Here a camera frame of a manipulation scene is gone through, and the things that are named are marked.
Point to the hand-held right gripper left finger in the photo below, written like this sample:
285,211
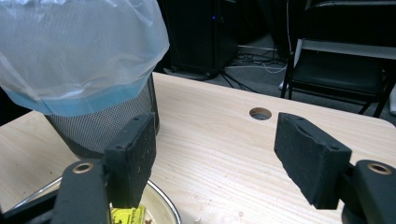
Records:
134,158

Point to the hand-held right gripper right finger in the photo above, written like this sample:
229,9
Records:
311,161

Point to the white bowl with perforated strainer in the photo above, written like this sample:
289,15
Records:
162,207

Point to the tea bag with yellow tag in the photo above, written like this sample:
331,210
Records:
127,215

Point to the black mesh trash bin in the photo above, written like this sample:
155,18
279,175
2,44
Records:
93,130

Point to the black folding chair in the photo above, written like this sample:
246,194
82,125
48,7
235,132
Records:
339,74

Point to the blue plastic trash bag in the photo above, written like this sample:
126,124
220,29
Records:
77,49

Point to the black computer tower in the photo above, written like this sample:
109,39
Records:
199,37

